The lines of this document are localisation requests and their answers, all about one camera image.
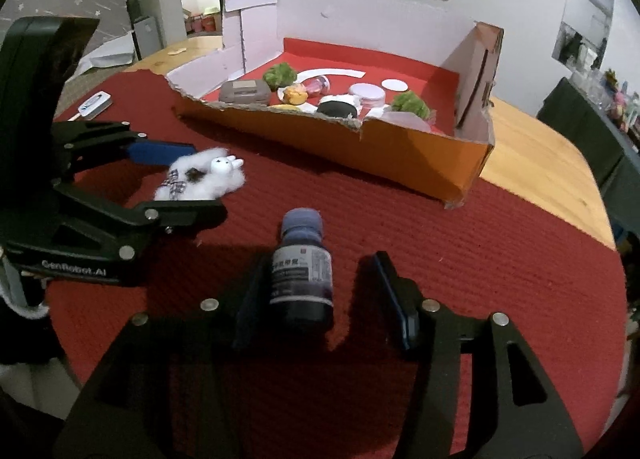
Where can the dark cloth covered table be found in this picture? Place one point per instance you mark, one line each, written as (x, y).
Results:
(595, 139)

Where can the grey-brown small case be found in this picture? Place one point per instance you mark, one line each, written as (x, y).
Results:
(243, 91)

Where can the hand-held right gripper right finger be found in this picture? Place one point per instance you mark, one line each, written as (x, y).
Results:
(395, 299)

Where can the orange cardboard box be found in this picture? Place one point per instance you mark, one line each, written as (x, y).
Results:
(425, 159)

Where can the wall mirror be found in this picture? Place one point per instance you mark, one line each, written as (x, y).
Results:
(580, 41)

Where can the dark blue bottle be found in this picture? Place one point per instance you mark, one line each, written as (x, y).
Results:
(302, 274)

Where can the green fuzzy ball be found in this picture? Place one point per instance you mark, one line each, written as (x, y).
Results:
(411, 105)
(279, 74)

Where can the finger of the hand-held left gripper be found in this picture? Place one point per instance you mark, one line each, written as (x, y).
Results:
(155, 151)
(190, 214)

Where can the row of assorted bottles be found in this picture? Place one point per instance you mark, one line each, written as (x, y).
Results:
(615, 94)

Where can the yellow doll figurine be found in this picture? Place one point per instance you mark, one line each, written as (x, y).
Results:
(295, 95)

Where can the yellow small toy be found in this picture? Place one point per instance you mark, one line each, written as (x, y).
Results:
(286, 108)

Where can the white fluffy rabbit plush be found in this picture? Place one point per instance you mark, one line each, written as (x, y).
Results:
(205, 179)

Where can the pink small toy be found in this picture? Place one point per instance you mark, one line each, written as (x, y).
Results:
(317, 85)

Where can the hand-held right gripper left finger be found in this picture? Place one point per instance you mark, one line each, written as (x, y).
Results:
(247, 309)

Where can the red table mat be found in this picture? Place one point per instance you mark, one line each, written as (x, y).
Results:
(450, 289)

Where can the grey bin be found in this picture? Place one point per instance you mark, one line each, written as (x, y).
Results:
(145, 36)

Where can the red baskets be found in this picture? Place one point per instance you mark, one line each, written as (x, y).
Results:
(202, 21)

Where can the white remote fob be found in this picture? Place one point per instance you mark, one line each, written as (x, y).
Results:
(92, 106)

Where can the white round jar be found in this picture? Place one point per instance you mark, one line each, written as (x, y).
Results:
(367, 94)

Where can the small beige object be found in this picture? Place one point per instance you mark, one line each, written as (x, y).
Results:
(177, 52)

